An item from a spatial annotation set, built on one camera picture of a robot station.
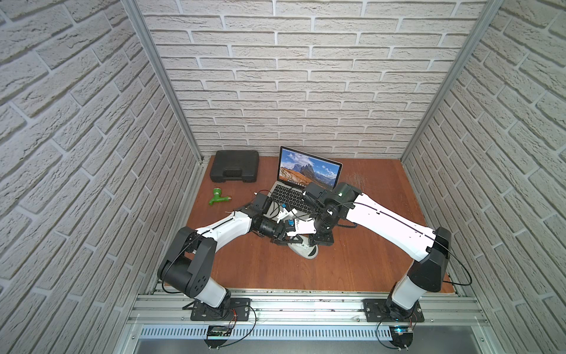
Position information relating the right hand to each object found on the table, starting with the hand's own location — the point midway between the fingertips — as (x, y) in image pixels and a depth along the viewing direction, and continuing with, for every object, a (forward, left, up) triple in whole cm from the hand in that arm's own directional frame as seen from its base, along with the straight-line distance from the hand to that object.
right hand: (315, 237), depth 73 cm
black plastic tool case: (+49, +35, -13) cm, 62 cm away
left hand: (0, +5, -2) cm, 6 cm away
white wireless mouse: (-3, +4, -1) cm, 5 cm away
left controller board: (-24, +35, -19) cm, 46 cm away
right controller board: (-28, -26, -19) cm, 43 cm away
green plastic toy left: (+31, +42, -16) cm, 54 cm away
